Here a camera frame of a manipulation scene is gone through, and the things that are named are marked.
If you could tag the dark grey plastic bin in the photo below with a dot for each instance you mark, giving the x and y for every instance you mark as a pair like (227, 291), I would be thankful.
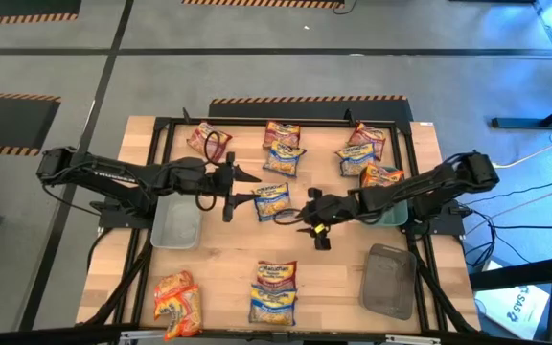
(388, 282)

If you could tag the blue Maruchan ramen pack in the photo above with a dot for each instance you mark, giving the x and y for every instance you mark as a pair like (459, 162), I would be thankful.
(272, 306)
(271, 201)
(355, 160)
(283, 160)

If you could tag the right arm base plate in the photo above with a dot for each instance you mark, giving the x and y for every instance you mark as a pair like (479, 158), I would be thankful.
(448, 223)

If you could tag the black hazard-striped floor mat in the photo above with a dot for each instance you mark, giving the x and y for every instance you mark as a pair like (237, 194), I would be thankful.
(257, 3)
(305, 110)
(17, 7)
(7, 124)

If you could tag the red Maruchan ramen pack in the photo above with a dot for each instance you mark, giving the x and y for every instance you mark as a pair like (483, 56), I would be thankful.
(369, 136)
(281, 134)
(276, 274)
(197, 141)

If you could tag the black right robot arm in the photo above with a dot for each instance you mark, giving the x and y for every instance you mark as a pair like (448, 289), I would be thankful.
(424, 184)

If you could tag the black aluminium table frame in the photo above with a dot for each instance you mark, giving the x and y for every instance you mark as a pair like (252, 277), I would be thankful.
(242, 122)

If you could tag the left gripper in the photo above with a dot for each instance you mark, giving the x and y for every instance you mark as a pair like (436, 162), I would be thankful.
(217, 181)

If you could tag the green plastic bin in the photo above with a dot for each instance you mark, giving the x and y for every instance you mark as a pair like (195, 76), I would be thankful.
(396, 215)

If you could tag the white SAS printed box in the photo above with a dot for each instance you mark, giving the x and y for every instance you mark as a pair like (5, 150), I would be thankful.
(515, 309)

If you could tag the black desk foot bar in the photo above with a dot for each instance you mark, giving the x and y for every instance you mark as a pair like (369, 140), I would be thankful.
(520, 277)

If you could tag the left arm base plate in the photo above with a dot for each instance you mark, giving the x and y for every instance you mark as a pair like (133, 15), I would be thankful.
(113, 218)

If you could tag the orange Maruchan ramen pack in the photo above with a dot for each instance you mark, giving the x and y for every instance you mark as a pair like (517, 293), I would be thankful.
(180, 311)
(379, 176)
(173, 282)

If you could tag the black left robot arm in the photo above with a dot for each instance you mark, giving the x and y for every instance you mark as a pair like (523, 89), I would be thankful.
(113, 175)

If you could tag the black desk base frame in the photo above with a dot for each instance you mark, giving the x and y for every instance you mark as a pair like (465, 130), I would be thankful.
(520, 123)

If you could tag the grey plastic tray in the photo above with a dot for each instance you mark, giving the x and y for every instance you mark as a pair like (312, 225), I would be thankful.
(175, 225)

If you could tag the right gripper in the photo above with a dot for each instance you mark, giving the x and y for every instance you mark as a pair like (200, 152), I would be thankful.
(333, 211)

